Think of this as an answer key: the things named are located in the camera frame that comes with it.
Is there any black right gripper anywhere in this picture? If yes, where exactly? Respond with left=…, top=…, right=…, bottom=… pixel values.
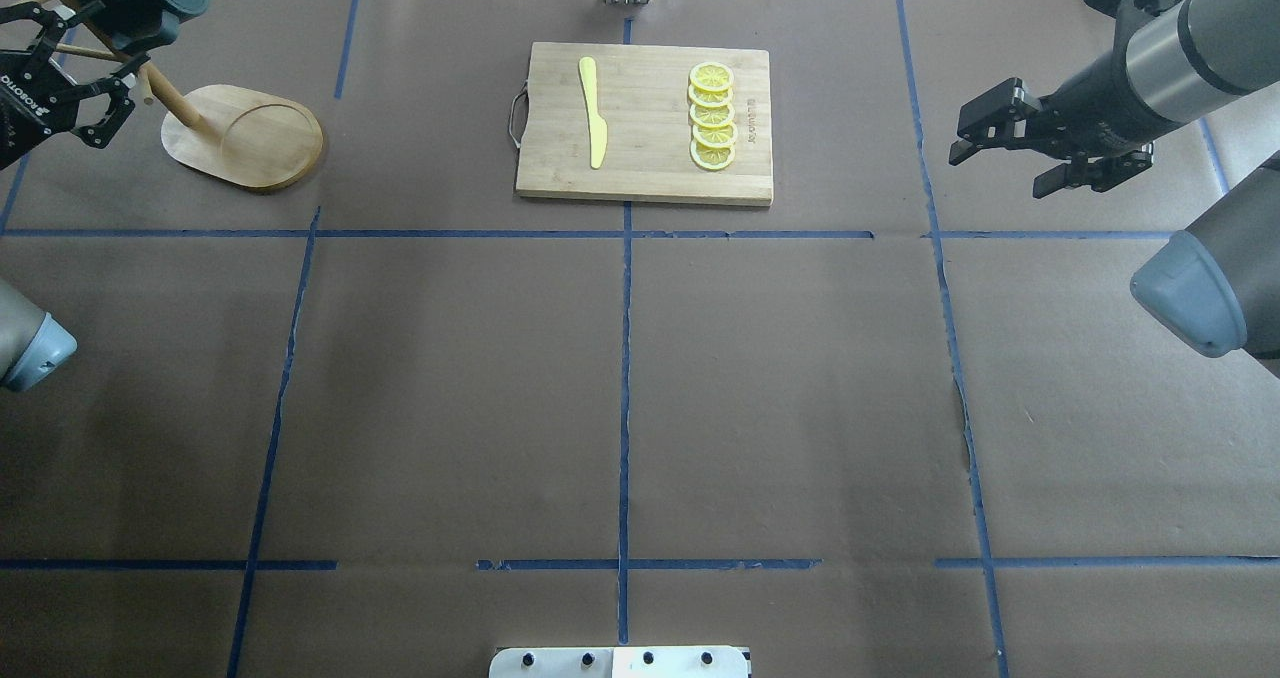
left=948, top=63, right=1166, bottom=200

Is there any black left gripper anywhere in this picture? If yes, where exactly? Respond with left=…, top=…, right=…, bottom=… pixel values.
left=1, top=5, right=150, bottom=169

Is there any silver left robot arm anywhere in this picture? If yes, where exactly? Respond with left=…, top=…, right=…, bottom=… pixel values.
left=1, top=0, right=148, bottom=394

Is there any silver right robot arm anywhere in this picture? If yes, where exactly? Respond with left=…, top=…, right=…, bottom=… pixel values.
left=947, top=0, right=1277, bottom=374

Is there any wooden cup storage rack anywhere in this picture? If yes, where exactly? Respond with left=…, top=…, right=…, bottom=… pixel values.
left=9, top=0, right=325, bottom=192

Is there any lemon slice nearest rack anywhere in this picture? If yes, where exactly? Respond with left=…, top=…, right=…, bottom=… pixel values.
left=687, top=60, right=735, bottom=93

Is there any lemon slice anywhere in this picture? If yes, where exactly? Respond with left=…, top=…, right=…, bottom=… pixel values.
left=687, top=104, right=736, bottom=128
left=687, top=84, right=733, bottom=109
left=690, top=122, right=739, bottom=150
left=689, top=139, right=736, bottom=171

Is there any wooden cutting board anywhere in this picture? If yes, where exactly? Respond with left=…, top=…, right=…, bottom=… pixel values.
left=515, top=43, right=774, bottom=207

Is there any yellow plastic knife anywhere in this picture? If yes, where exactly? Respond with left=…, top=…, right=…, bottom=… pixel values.
left=579, top=55, right=608, bottom=169

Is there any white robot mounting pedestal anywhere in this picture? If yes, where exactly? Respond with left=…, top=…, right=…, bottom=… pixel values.
left=488, top=645, right=753, bottom=677

